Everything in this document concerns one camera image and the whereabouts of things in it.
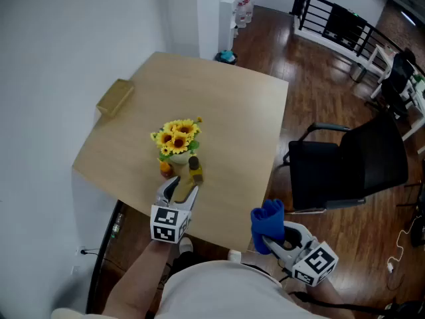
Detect black mesh desk chair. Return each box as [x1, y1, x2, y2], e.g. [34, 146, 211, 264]
[380, 49, 416, 121]

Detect person's right forearm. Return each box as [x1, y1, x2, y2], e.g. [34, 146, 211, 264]
[313, 276, 347, 308]

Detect person's black trousers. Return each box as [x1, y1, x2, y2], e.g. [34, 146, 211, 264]
[168, 250, 203, 280]

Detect white water dispenser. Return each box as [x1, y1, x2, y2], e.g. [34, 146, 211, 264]
[218, 0, 238, 53]

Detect blue cloth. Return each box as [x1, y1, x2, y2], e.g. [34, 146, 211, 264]
[250, 197, 286, 256]

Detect person's left forearm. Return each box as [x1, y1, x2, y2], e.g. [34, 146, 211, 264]
[102, 239, 174, 319]

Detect white vase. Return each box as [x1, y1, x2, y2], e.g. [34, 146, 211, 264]
[167, 150, 194, 165]

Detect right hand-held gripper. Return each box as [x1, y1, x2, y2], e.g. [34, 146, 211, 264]
[262, 221, 340, 288]

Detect person's white shirt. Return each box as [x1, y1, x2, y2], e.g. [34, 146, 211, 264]
[155, 260, 335, 319]

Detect black strap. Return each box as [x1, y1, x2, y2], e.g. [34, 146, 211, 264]
[288, 290, 399, 316]

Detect wooden tissue box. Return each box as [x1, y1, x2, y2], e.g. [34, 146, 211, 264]
[96, 78, 135, 119]

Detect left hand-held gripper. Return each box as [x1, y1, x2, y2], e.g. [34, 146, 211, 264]
[150, 175, 200, 245]

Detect artificial sunflower bouquet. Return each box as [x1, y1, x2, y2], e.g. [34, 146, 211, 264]
[149, 116, 204, 163]

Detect black curved rail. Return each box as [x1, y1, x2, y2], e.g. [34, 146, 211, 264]
[85, 199, 126, 315]

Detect yellow bottle with black cap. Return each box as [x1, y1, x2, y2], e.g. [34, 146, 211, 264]
[187, 156, 205, 184]

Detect black metal railing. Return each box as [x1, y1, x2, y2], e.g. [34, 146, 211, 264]
[290, 0, 418, 74]

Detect small orange bottle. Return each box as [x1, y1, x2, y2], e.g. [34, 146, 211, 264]
[159, 160, 175, 179]

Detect white desk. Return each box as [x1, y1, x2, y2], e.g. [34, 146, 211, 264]
[369, 43, 425, 155]

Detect black office chair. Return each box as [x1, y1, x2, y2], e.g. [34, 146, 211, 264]
[282, 110, 410, 215]

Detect clear water jug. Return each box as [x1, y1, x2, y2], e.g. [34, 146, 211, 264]
[235, 0, 248, 29]
[243, 0, 255, 23]

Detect white charger cable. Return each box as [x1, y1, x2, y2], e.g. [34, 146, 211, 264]
[386, 211, 425, 274]

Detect black trash bin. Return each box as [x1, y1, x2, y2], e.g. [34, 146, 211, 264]
[214, 49, 238, 66]

